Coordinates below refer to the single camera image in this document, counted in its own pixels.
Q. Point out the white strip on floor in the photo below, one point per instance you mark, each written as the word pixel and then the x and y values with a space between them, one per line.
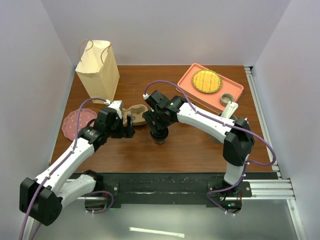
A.
pixel 157 232

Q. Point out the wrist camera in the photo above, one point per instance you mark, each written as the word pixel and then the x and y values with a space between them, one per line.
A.
pixel 118 106
pixel 145 96

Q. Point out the grey cup of stirrers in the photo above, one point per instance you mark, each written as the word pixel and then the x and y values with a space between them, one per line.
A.
pixel 227 113

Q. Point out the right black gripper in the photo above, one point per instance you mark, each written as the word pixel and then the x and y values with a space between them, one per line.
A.
pixel 150 116

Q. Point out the pink speckled plate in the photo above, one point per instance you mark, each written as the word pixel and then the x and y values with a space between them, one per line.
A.
pixel 69 123

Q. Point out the brown paper bag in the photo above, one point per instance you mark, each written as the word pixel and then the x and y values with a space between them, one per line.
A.
pixel 97 69

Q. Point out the cardboard cup carrier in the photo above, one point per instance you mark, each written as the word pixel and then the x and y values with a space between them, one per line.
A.
pixel 136 111

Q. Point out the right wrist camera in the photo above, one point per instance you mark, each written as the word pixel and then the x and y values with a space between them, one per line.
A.
pixel 145 96

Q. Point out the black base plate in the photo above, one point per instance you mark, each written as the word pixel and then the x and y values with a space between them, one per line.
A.
pixel 177 188

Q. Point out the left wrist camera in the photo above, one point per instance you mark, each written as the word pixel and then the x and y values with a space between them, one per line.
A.
pixel 118 106

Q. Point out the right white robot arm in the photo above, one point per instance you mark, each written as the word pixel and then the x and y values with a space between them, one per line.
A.
pixel 237 142

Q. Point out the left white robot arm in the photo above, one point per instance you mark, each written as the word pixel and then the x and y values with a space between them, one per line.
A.
pixel 44 197

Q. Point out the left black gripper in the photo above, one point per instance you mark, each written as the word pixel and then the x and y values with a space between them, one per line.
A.
pixel 126 132

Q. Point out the yellow woven coaster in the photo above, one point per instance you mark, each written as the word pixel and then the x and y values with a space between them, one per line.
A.
pixel 207 81

